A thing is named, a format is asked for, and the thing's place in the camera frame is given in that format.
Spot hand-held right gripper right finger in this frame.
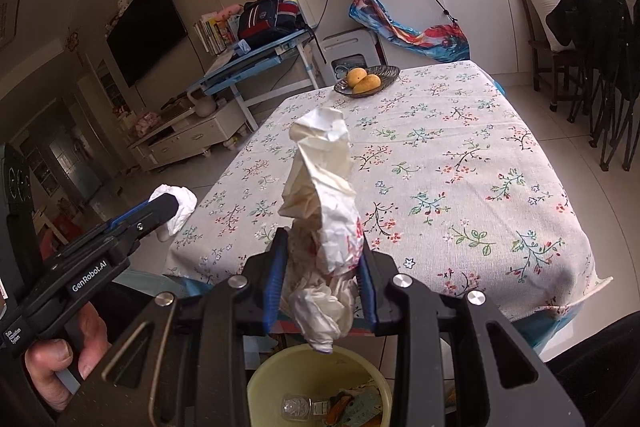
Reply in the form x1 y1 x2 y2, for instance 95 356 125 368
356 239 586 427

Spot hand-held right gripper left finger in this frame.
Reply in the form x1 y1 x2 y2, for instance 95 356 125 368
57 227 291 427

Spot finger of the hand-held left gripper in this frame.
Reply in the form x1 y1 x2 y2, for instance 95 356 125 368
107 202 153 228
70 196 181 273

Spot white tissue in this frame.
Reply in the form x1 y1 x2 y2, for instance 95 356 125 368
149 184 198 243

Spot white paper bag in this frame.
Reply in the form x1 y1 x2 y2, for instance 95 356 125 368
277 107 366 353

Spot yellow trash bin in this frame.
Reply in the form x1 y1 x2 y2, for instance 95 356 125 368
246 344 393 427

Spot person's left hand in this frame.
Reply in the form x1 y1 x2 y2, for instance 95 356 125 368
24 304 112 410

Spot white television stand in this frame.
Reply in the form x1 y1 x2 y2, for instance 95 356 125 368
127 99 246 172

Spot pale kettlebell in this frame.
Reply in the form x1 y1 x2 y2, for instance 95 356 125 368
186 87 217 118

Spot small red knot ornament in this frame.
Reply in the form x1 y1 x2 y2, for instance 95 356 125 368
64 28 83 68

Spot black television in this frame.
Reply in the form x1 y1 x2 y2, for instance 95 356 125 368
106 0 188 88

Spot blue study desk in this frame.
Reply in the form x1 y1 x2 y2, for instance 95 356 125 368
187 27 321 132

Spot row of books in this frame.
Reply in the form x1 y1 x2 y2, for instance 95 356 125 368
195 12 243 56

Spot dark woven fruit tray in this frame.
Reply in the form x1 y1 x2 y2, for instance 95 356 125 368
334 65 401 98

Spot dark striped backpack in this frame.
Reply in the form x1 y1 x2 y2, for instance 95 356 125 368
236 0 308 50

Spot white plastic stool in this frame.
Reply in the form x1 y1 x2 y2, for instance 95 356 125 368
320 29 381 85

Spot dark wooden chair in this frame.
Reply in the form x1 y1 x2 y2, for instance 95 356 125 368
515 0 586 108

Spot black folding chairs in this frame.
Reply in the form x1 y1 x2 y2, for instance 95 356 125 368
545 0 640 172

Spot colourful printed drawstring bag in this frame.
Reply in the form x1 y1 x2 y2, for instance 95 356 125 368
349 0 472 62

